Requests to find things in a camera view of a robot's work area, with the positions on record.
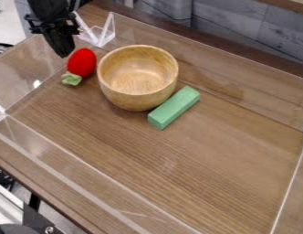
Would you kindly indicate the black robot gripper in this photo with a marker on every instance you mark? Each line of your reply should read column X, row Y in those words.
column 58, row 31

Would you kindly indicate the red plush fruit green leaf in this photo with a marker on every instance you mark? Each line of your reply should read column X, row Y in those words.
column 80, row 66

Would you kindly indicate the wooden bowl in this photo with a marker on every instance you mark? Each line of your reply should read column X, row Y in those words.
column 138, row 76

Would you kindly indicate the green rectangular block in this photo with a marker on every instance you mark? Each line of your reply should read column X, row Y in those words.
column 165, row 113

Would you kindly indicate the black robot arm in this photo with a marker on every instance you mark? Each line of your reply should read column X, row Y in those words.
column 47, row 9

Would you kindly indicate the clear acrylic tray enclosure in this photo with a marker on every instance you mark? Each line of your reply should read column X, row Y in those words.
column 219, row 173

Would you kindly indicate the black bracket with bolt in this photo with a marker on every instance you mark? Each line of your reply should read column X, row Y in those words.
column 36, row 222

